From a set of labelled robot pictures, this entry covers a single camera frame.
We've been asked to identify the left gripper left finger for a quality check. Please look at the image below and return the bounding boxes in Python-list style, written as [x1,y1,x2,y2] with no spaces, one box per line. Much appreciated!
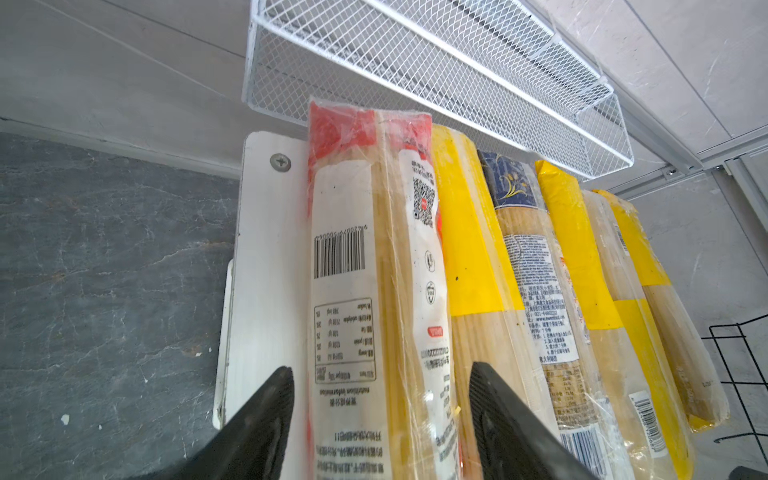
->
[138,366,295,480]

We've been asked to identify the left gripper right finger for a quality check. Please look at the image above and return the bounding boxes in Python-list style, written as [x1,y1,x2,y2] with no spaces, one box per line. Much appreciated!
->
[469,362,594,480]

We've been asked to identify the clear blue-end spaghetti bag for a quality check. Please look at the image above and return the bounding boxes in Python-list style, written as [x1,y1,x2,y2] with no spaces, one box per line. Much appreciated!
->
[478,151,634,479]

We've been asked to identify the red spaghetti bag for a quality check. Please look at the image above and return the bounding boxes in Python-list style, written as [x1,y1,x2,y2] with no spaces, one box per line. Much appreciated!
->
[308,99,461,479]

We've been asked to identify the half yellow spaghetti bag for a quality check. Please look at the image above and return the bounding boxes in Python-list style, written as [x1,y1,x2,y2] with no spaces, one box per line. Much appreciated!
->
[582,191,695,479]

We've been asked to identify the yellow-end spaghetti bag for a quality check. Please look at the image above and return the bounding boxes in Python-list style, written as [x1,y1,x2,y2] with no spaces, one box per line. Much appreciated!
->
[597,190,730,432]

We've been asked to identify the yellow-top spaghetti bag barcode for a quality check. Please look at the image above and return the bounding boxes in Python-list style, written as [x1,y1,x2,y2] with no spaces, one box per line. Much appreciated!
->
[536,160,677,479]

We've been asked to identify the white two-tier shelf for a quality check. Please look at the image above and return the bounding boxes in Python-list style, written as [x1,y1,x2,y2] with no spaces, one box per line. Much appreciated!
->
[213,131,310,479]

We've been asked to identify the black wire hook rack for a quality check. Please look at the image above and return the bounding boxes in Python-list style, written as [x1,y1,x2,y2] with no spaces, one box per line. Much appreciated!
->
[703,314,767,471]

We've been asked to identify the white wire mesh basket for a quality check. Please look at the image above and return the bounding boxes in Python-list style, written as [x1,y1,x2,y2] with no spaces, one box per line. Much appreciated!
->
[242,0,634,180]

